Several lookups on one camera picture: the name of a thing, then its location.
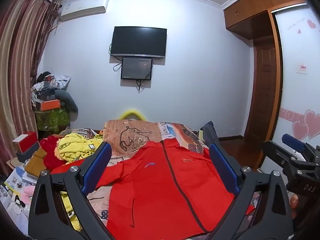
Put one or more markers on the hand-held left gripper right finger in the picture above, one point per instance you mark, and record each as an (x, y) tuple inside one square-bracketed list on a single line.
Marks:
[(222, 165)]

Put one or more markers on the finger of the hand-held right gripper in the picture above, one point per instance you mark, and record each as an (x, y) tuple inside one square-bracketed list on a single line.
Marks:
[(295, 142), (280, 158)]

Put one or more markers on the printed patchwork bedsheet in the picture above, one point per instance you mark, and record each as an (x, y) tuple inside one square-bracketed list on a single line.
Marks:
[(140, 132)]

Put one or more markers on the grey plush pillow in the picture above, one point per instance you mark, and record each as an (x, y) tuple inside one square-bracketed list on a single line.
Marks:
[(67, 100)]

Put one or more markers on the pile of printed papers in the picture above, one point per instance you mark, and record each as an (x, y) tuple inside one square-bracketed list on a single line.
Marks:
[(15, 200)]

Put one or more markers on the person's right hand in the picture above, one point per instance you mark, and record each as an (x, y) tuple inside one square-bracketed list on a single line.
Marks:
[(295, 205)]

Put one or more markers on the white heart-print wardrobe door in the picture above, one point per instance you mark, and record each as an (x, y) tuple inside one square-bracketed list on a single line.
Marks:
[(297, 92)]

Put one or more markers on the red zip jacket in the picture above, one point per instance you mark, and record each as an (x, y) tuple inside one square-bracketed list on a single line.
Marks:
[(155, 192)]

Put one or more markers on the striped brown curtain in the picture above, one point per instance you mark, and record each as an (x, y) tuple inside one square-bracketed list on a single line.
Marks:
[(17, 67)]

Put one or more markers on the small black wall monitor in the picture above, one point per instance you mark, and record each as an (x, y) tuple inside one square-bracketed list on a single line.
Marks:
[(136, 68)]

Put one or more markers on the wooden wardrobe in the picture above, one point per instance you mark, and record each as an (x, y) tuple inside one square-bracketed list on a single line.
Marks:
[(250, 12)]

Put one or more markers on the pink plush toy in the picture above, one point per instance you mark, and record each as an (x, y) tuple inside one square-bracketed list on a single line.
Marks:
[(28, 192)]

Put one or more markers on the yellow cartoon fleece blanket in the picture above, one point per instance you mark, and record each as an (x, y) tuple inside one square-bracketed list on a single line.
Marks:
[(75, 147)]

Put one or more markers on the white air conditioner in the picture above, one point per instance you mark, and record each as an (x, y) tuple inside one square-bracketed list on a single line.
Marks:
[(83, 7)]

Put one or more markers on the red and white box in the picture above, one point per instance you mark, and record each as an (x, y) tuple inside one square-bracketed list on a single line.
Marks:
[(25, 141)]

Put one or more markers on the orange box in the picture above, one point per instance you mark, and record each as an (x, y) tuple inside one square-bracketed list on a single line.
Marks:
[(50, 105)]

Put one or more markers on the brown wooden room door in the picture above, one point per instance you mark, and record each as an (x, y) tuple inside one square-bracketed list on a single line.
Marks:
[(265, 87)]

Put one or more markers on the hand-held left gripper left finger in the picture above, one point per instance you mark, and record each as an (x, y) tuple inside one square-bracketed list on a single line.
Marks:
[(100, 162)]

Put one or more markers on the dark blue cloth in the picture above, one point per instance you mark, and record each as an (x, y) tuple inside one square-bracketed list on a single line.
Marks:
[(210, 132)]

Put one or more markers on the pile of clutter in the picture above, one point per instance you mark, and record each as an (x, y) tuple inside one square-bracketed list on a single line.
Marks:
[(47, 86)]

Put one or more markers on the black wall television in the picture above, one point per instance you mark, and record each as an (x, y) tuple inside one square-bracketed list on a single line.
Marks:
[(138, 41)]

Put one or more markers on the red and white sticker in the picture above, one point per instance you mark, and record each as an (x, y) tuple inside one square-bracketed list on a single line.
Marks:
[(302, 68)]

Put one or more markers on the red plush blanket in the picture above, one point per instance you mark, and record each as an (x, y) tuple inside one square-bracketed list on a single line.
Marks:
[(48, 152)]

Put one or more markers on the green patterned cloth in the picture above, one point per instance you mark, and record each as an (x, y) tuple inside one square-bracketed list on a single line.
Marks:
[(51, 121)]

